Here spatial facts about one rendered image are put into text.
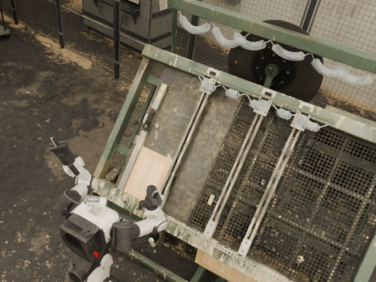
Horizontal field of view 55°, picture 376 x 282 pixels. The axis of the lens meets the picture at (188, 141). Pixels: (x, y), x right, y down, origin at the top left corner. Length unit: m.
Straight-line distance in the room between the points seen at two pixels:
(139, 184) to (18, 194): 1.77
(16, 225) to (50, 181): 0.66
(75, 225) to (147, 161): 1.00
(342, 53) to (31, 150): 3.70
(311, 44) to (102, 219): 1.91
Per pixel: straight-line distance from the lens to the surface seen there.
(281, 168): 2.72
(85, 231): 2.22
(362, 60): 2.89
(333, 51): 2.89
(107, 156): 3.16
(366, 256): 2.82
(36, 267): 3.83
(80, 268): 2.53
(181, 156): 2.86
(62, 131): 5.19
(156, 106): 3.02
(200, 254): 3.39
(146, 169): 3.02
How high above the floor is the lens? 3.18
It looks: 39 degrees down
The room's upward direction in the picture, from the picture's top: 9 degrees clockwise
